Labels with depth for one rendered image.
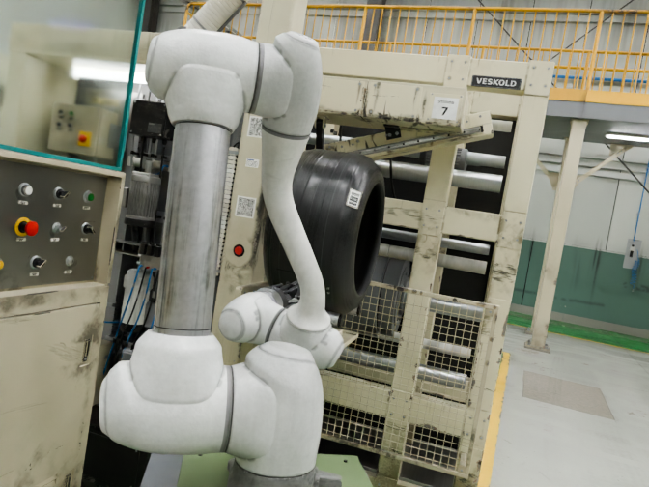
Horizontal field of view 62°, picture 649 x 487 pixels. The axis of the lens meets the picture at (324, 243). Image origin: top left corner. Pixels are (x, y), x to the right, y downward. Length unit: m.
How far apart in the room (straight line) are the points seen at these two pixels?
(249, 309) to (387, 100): 1.16
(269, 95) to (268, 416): 0.57
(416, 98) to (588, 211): 9.15
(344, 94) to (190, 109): 1.27
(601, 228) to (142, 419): 10.52
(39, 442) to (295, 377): 1.07
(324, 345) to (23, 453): 0.99
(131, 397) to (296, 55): 0.66
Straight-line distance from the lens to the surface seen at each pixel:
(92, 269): 1.91
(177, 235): 0.98
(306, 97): 1.05
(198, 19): 2.56
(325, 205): 1.67
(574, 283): 11.03
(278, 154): 1.09
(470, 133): 2.23
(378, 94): 2.17
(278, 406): 0.99
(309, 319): 1.21
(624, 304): 11.15
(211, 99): 0.99
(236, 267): 2.00
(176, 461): 1.33
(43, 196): 1.71
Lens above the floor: 1.24
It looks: 3 degrees down
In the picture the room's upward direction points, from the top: 9 degrees clockwise
